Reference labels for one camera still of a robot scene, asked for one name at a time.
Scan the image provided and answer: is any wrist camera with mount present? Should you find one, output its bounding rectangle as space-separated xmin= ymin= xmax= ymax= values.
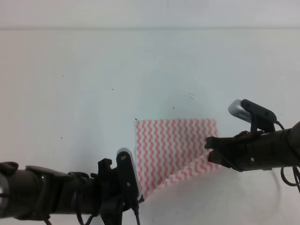
xmin=228 ymin=99 xmax=277 ymax=133
xmin=116 ymin=147 xmax=144 ymax=213

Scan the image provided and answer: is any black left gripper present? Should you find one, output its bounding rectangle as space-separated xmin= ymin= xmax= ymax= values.
xmin=91 ymin=158 xmax=129 ymax=225

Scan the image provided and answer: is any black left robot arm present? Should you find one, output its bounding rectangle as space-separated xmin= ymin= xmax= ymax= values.
xmin=0 ymin=158 xmax=132 ymax=225

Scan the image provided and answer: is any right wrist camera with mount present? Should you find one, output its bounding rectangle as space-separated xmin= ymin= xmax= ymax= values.
xmin=228 ymin=99 xmax=277 ymax=133

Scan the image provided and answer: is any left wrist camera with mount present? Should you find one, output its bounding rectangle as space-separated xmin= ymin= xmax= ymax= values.
xmin=116 ymin=147 xmax=144 ymax=213

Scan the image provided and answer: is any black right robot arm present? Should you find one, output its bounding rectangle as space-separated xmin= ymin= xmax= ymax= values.
xmin=204 ymin=123 xmax=300 ymax=172

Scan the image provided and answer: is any pink white wavy-striped towel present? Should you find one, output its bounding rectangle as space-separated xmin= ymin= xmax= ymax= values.
xmin=134 ymin=119 xmax=221 ymax=199

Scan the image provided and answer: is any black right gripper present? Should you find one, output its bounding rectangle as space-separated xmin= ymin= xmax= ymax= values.
xmin=204 ymin=131 xmax=263 ymax=172

